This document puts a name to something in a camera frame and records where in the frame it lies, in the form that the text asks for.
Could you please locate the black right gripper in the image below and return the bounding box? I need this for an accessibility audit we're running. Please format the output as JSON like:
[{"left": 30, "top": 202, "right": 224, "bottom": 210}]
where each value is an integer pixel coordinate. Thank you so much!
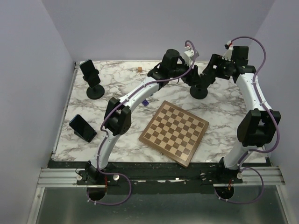
[{"left": 202, "top": 54, "right": 235, "bottom": 81}]

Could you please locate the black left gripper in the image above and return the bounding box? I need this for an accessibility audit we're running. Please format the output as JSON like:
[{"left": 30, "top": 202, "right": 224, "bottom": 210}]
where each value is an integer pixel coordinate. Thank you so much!
[{"left": 168, "top": 58, "right": 203, "bottom": 86}]

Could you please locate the black phone from wedge stand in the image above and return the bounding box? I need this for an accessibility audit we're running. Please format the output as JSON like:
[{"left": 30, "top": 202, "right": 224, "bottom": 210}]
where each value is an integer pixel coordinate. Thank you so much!
[{"left": 69, "top": 114, "right": 95, "bottom": 138}]

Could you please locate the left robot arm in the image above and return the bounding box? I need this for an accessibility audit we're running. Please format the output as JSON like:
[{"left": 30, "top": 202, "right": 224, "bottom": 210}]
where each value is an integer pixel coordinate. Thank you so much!
[{"left": 85, "top": 42, "right": 199, "bottom": 184}]

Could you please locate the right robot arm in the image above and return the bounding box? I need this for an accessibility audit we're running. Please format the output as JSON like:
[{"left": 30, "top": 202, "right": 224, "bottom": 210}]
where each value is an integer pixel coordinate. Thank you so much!
[{"left": 195, "top": 44, "right": 281, "bottom": 183}]

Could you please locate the black phone in left stand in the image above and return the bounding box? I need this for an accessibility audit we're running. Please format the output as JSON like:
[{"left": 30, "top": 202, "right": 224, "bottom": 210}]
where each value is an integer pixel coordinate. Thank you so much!
[{"left": 79, "top": 59, "right": 96, "bottom": 79}]

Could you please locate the black wedge phone stand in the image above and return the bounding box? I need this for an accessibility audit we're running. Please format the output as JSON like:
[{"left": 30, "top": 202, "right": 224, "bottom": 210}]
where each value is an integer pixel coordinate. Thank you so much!
[{"left": 73, "top": 131, "right": 97, "bottom": 143}]

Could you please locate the purple rectangular block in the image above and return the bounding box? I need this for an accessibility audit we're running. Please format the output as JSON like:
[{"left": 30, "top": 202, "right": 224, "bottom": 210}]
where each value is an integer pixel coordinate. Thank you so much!
[{"left": 142, "top": 99, "right": 149, "bottom": 106}]

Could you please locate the wooden chessboard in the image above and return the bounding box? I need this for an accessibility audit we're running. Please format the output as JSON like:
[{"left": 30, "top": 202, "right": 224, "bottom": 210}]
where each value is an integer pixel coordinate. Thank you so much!
[{"left": 139, "top": 101, "right": 209, "bottom": 168}]

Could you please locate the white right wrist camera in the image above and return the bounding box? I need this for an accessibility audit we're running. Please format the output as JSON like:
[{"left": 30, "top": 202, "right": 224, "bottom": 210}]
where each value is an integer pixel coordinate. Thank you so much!
[{"left": 222, "top": 41, "right": 234, "bottom": 61}]

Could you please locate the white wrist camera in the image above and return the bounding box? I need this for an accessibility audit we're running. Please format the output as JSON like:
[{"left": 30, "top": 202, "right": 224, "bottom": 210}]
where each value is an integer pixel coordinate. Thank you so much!
[
  {"left": 182, "top": 48, "right": 199, "bottom": 66},
  {"left": 222, "top": 41, "right": 234, "bottom": 61}
]

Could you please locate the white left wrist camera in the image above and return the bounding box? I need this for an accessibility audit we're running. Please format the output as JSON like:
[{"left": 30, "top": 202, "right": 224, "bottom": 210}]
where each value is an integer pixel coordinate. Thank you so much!
[{"left": 182, "top": 48, "right": 199, "bottom": 66}]

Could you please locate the aluminium mounting rail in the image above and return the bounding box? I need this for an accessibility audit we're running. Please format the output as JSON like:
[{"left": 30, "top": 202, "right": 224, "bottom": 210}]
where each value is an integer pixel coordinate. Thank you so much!
[{"left": 37, "top": 167, "right": 285, "bottom": 188}]

